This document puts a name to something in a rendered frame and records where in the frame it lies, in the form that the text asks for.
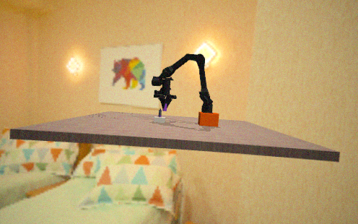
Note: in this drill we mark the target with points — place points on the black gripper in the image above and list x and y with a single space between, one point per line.
165 97

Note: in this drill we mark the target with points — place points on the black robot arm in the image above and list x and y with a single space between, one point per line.
169 71

